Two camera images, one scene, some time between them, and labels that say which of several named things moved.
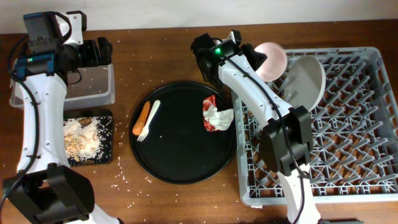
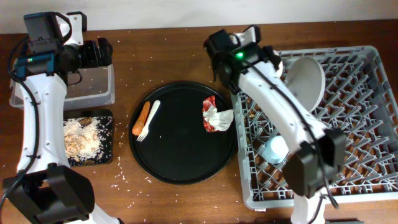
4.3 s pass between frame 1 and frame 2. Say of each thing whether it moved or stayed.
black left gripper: stayed
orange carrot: stayed
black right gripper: moved
